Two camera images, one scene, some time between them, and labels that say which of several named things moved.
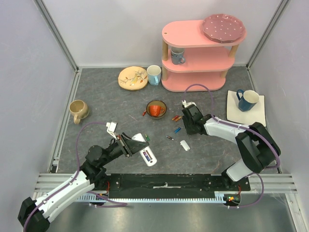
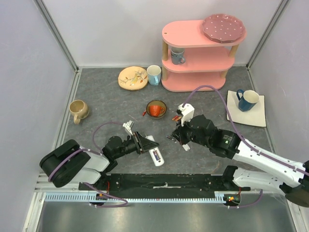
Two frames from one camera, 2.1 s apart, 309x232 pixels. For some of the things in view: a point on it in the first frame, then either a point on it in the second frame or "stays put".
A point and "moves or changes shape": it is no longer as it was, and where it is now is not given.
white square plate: x=256 y=114 stays put
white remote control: x=146 y=153 moves or changes shape
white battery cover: x=184 y=143 stays put
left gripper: x=129 y=145 → x=142 y=143
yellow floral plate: x=133 y=78 stays put
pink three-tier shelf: x=206 y=62 stays put
